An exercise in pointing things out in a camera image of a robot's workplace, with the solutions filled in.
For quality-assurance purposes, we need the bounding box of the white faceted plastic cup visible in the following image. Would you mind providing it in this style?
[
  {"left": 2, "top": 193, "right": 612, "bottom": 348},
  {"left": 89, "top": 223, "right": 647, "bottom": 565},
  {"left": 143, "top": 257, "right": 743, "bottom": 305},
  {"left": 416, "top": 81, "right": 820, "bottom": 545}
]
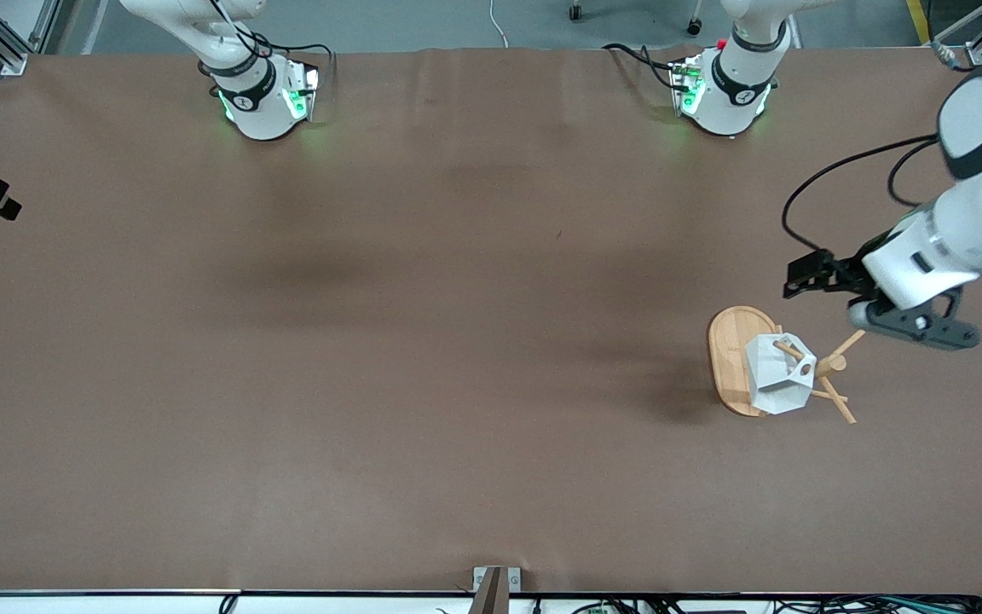
[{"left": 744, "top": 333, "right": 818, "bottom": 416}]

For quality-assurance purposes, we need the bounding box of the wooden cup rack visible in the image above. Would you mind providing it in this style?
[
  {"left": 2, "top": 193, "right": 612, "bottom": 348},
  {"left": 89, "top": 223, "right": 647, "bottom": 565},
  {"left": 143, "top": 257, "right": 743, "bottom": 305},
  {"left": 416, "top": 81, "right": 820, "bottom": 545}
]
[{"left": 707, "top": 305, "right": 869, "bottom": 426}]

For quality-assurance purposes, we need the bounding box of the black cable at left arm base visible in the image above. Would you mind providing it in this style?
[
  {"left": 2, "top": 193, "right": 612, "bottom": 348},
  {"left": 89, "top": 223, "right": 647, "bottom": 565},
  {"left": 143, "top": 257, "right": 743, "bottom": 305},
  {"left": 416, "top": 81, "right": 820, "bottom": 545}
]
[{"left": 604, "top": 41, "right": 681, "bottom": 96}]

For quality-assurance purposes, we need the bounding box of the metal table edge bracket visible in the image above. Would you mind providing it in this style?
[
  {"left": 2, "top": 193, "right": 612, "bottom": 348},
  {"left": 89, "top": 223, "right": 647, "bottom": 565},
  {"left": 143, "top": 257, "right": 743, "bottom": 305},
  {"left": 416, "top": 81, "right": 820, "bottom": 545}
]
[{"left": 472, "top": 565, "right": 523, "bottom": 614}]

